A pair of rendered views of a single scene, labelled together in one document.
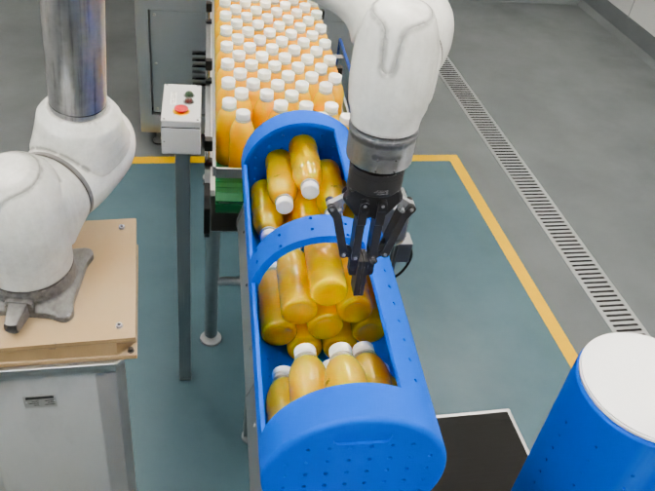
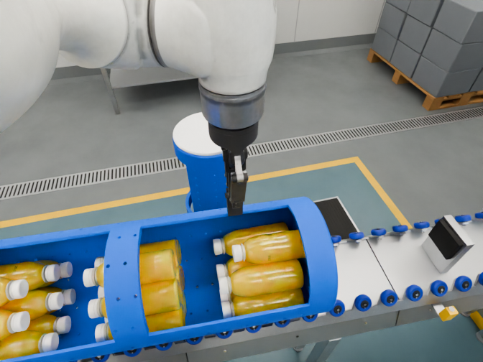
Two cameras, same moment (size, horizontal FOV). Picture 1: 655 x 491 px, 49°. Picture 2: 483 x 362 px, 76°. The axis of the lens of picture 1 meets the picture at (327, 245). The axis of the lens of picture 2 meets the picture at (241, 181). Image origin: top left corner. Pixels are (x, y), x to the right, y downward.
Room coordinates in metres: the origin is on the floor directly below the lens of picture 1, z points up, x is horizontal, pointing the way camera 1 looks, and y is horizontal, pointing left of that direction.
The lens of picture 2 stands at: (0.80, 0.33, 1.79)
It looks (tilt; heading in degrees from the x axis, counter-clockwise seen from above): 46 degrees down; 272
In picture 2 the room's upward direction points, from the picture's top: straight up
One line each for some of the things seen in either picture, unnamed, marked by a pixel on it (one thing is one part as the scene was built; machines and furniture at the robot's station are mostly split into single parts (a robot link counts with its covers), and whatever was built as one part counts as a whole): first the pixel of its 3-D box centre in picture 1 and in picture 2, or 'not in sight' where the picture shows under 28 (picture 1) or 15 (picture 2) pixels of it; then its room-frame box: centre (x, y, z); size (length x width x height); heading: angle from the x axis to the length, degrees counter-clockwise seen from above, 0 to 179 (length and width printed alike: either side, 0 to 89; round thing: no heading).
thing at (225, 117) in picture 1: (228, 132); not in sight; (1.73, 0.32, 0.99); 0.07 x 0.07 x 0.18
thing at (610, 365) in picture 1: (651, 385); (208, 132); (0.97, -0.66, 1.03); 0.28 x 0.28 x 0.01
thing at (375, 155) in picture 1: (381, 141); (232, 97); (0.82, -0.05, 1.56); 0.09 x 0.09 x 0.06
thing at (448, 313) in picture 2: not in sight; (442, 303); (0.25, -0.04, 0.92); 0.08 x 0.03 x 0.05; 103
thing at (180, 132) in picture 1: (181, 118); not in sight; (1.67, 0.44, 1.05); 0.20 x 0.10 x 0.10; 13
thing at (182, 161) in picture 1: (183, 272); not in sight; (1.67, 0.44, 0.50); 0.04 x 0.04 x 1.00; 13
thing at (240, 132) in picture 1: (241, 145); not in sight; (1.68, 0.27, 0.99); 0.07 x 0.07 x 0.18
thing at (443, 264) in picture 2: not in sight; (443, 245); (0.23, -0.18, 1.00); 0.10 x 0.04 x 0.15; 103
